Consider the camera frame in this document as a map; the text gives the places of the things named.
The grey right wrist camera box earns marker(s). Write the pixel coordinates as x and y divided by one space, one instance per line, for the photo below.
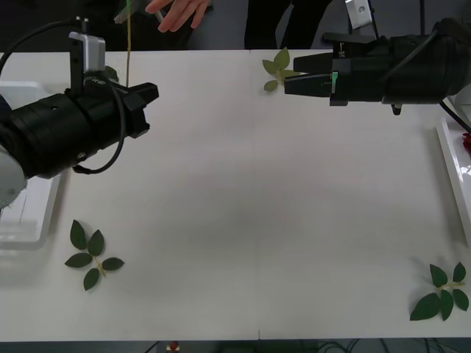
358 11

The shallow white box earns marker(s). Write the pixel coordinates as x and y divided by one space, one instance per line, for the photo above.
450 154
33 220

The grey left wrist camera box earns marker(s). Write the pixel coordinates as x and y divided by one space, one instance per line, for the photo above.
93 53

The single dark green leaf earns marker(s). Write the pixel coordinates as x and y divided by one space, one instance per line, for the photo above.
113 73

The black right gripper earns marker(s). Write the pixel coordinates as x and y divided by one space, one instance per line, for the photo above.
360 73

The person's hand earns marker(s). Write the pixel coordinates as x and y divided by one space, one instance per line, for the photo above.
184 13

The silver and black left arm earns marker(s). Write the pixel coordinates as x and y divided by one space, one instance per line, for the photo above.
44 132

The red rose with green stem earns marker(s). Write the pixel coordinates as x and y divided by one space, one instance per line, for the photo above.
467 142

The person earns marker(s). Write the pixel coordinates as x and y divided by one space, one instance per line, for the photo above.
276 22
147 38

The dark green leaf twig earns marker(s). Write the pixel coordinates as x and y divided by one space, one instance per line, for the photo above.
427 307
78 235

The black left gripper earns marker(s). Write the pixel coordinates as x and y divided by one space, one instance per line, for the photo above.
110 110

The pale green leaf twig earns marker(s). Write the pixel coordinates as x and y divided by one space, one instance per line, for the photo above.
281 59

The red round knob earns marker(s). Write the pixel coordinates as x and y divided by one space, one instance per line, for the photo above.
173 347

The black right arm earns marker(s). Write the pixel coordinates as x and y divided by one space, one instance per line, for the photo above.
434 66

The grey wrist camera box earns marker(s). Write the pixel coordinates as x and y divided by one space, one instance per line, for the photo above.
93 53
358 11

